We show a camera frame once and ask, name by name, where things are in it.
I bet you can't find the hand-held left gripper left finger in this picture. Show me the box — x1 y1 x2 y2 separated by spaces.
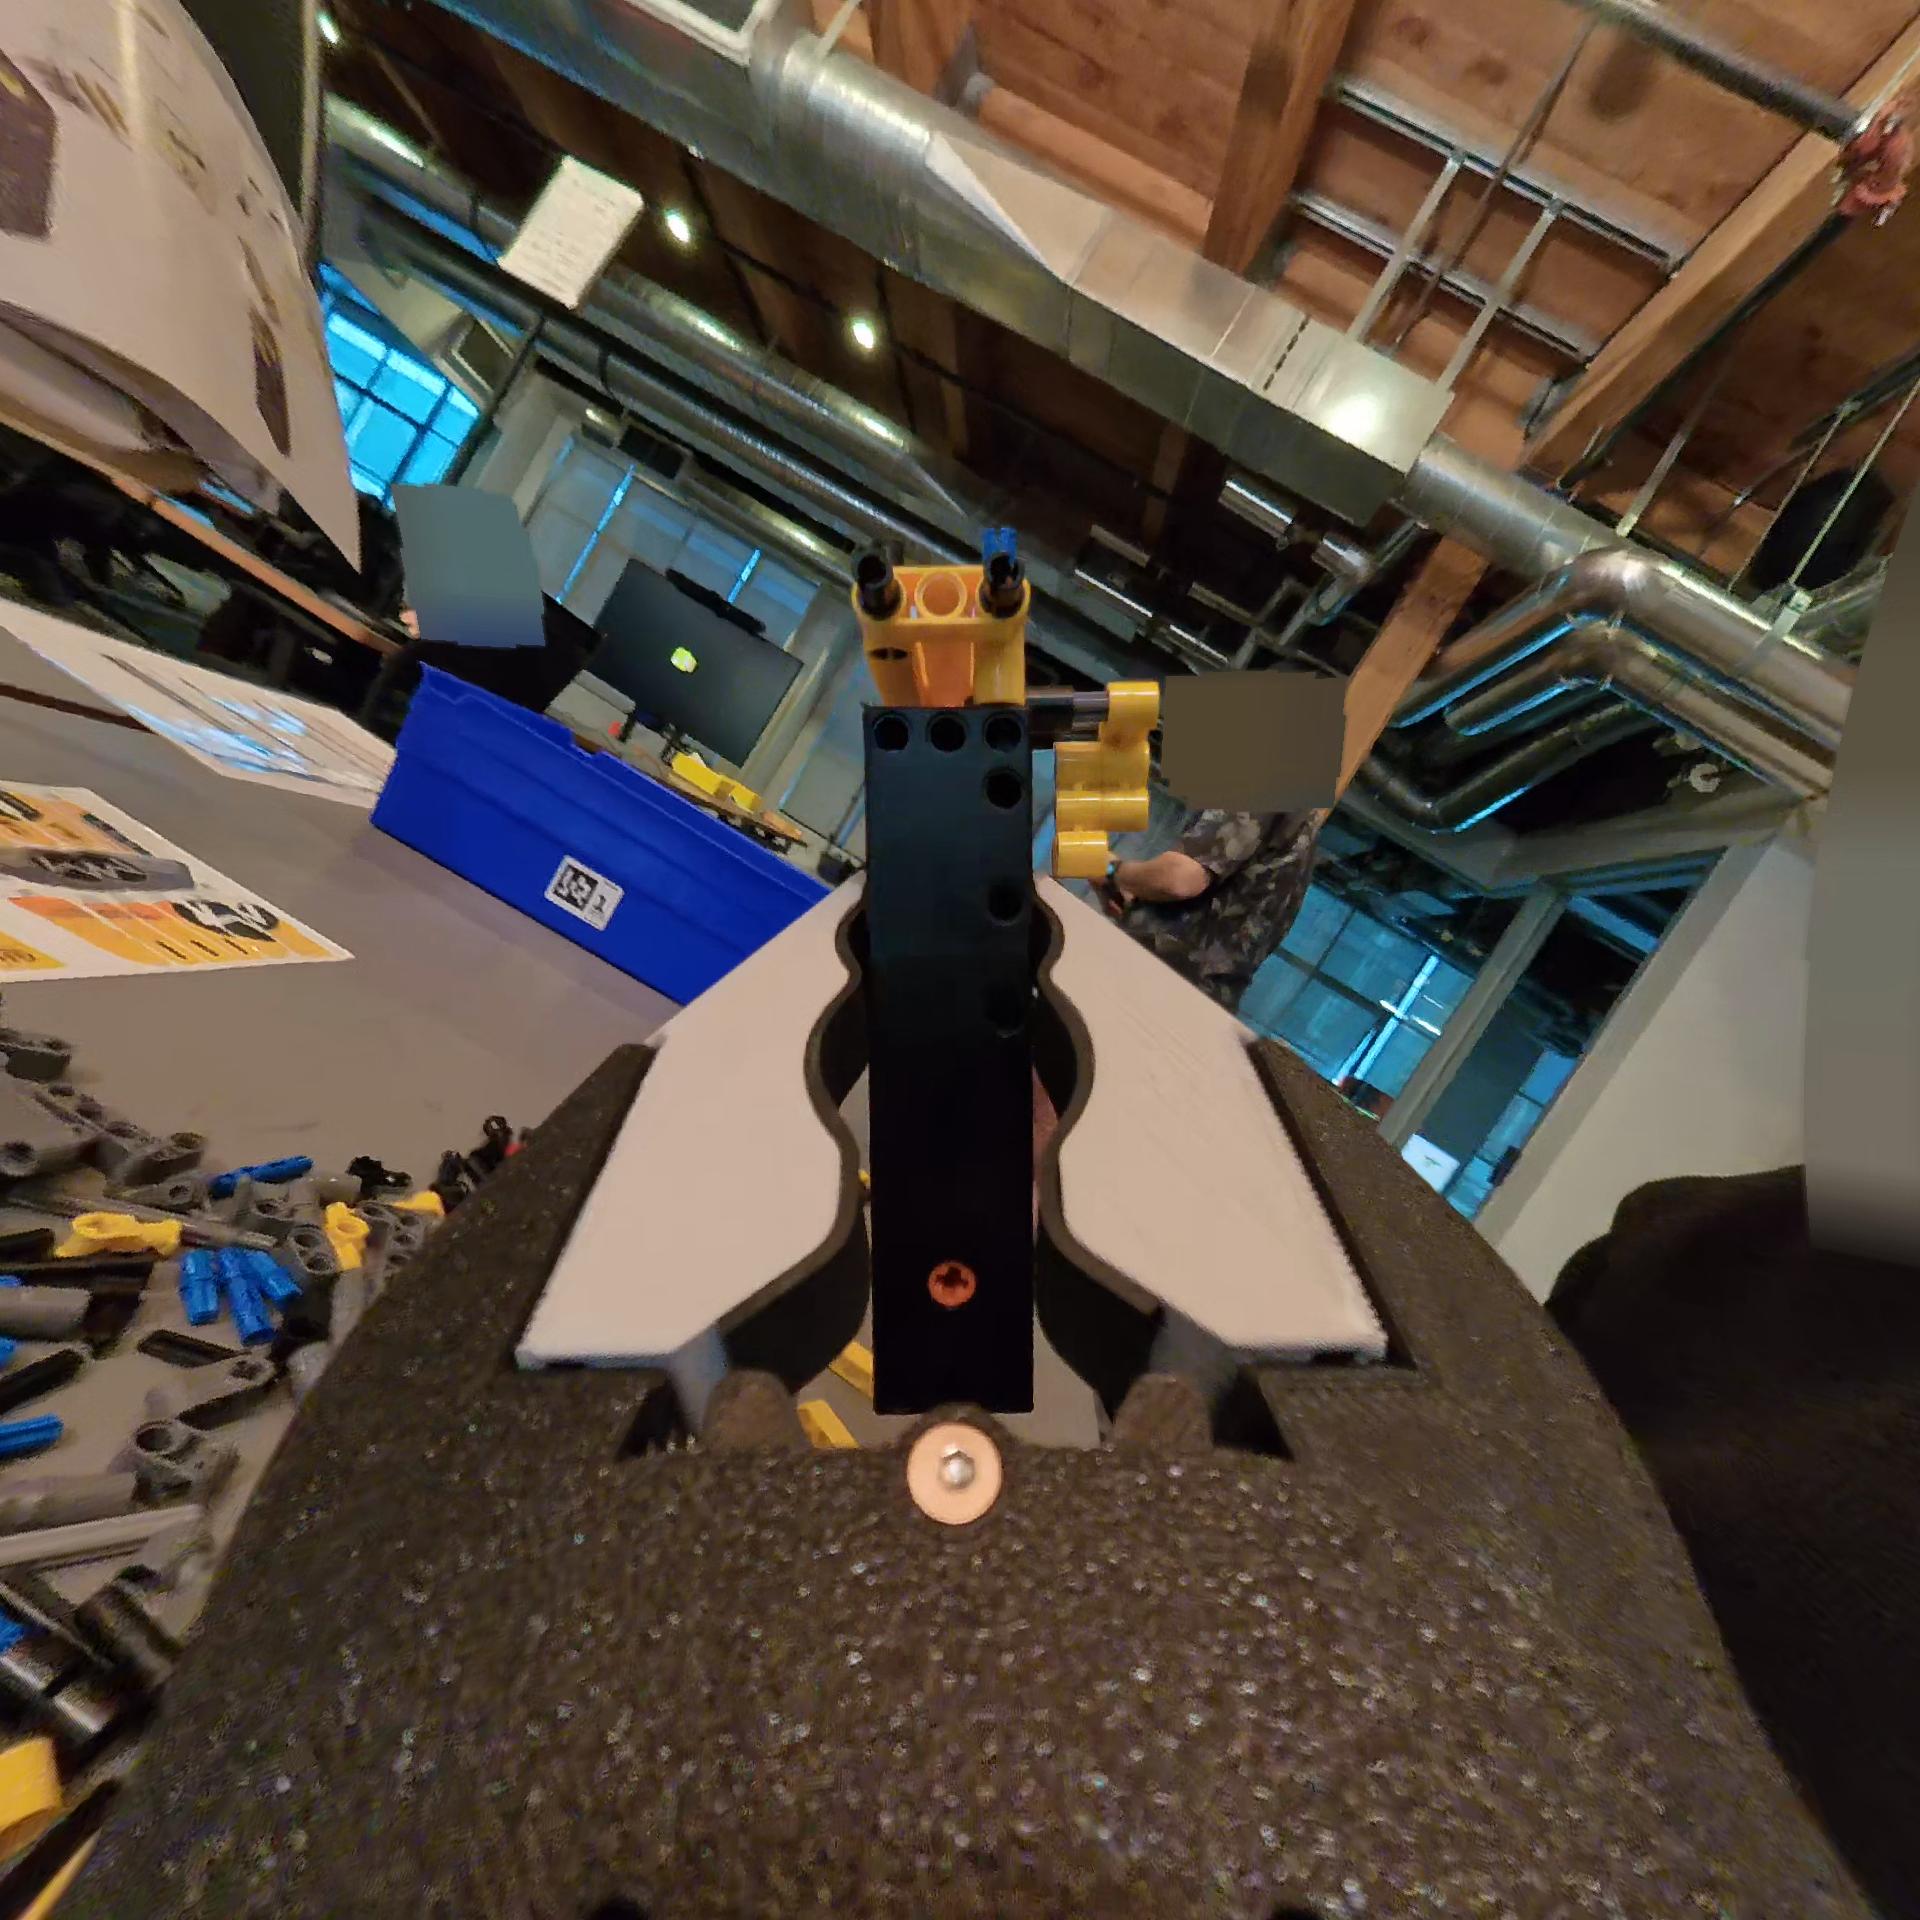
517 872 876 1423

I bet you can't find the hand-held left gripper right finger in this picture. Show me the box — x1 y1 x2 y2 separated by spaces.
1032 876 1394 1429

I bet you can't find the black and yellow toy assembly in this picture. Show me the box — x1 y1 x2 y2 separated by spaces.
851 527 1167 1419

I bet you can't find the blue plastic bin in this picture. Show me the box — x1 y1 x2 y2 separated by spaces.
369 666 836 1008

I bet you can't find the black computer monitor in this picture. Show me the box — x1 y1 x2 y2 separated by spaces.
576 559 808 776

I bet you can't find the pile of grey blue toy pieces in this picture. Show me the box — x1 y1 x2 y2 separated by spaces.
0 1023 530 1920

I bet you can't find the orange printed instruction sheet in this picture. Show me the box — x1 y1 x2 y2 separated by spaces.
0 783 357 985

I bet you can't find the white printed instruction sheet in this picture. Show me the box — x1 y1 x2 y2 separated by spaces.
0 595 401 808

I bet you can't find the white hanging ceiling sign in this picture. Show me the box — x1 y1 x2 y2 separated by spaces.
496 151 648 311

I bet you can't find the open instruction booklet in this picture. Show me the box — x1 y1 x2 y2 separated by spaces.
0 0 365 574

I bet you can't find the silver ventilation duct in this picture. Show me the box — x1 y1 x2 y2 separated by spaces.
735 0 1861 795

